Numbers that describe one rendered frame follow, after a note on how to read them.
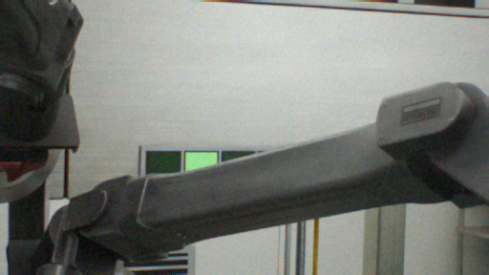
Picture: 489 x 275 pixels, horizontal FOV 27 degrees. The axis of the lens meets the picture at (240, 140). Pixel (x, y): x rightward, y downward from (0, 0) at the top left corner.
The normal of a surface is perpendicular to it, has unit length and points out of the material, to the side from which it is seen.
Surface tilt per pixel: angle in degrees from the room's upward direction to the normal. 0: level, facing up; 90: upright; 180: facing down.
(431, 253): 90
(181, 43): 90
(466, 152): 63
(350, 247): 90
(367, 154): 68
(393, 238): 90
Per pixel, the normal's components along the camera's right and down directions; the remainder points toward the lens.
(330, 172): -0.67, -0.40
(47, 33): 0.94, 0.31
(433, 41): 0.38, 0.06
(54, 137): 0.32, -0.59
